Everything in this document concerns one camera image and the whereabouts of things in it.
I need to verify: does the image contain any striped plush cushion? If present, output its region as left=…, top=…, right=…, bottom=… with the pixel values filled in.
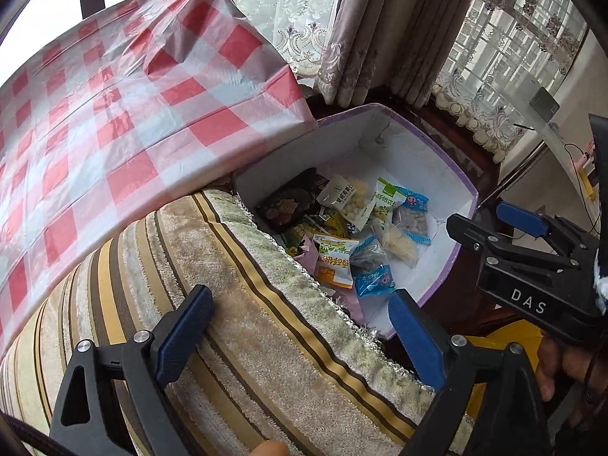
left=0, top=189, right=476, bottom=456

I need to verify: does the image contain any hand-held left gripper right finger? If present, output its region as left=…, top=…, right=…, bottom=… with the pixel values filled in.
left=388, top=289, right=554, bottom=456

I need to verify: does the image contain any pink desk item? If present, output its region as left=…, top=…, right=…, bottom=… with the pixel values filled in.
left=565, top=140, right=594, bottom=169

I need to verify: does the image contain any white lace curtain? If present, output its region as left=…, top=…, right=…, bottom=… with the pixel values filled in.
left=430, top=0, right=590, bottom=165
left=135, top=0, right=345, bottom=79

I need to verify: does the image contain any grey box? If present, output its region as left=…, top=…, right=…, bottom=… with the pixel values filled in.
left=529, top=86, right=560, bottom=122

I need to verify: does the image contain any person's right hand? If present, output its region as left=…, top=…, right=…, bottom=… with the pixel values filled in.
left=536, top=335, right=599, bottom=433

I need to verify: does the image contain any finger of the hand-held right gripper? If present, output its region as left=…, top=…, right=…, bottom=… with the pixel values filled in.
left=495, top=201, right=597, bottom=260
left=445, top=213, right=578, bottom=271

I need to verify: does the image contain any white desk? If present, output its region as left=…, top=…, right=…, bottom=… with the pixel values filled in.
left=515, top=83, right=602, bottom=236

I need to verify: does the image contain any beige embroidered drape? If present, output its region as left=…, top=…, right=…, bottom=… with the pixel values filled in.
left=313, top=0, right=485, bottom=108

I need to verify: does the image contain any red checked tablecloth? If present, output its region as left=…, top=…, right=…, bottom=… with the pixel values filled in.
left=0, top=0, right=319, bottom=357

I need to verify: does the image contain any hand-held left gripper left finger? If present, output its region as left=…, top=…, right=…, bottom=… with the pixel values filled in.
left=49, top=284, right=215, bottom=456

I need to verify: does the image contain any dark brown snack packet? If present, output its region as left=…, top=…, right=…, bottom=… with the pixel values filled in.
left=255, top=176, right=328, bottom=231

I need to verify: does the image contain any white box with purple rim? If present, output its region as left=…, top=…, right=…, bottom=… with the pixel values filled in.
left=233, top=102, right=480, bottom=340

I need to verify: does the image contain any person's left hand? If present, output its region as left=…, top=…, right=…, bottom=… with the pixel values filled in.
left=249, top=439, right=288, bottom=456

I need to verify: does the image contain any pink snack packet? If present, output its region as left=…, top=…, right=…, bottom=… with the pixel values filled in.
left=328, top=287, right=369, bottom=326
left=292, top=235, right=320, bottom=276

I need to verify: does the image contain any clear packet of yellow pieces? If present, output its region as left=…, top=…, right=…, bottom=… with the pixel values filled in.
left=382, top=221, right=421, bottom=269

